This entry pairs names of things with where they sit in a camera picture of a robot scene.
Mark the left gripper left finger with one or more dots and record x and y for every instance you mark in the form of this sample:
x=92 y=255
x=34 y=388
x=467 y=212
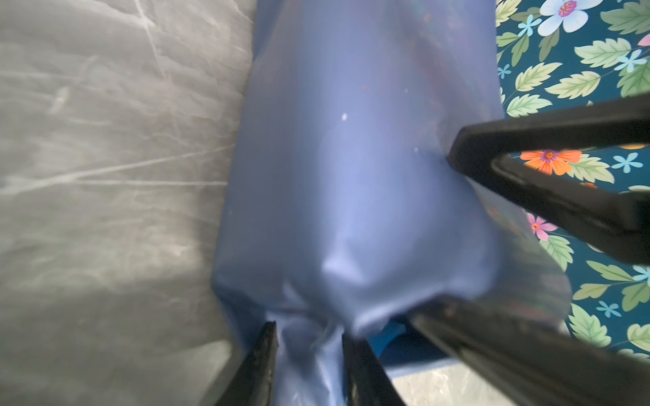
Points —
x=253 y=383

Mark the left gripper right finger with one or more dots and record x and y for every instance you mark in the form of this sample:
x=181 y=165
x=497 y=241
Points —
x=366 y=382

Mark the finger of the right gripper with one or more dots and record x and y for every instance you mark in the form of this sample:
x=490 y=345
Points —
x=617 y=224
x=528 y=362

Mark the light blue wrapping paper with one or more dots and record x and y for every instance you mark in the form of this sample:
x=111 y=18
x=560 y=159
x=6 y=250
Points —
x=342 y=212

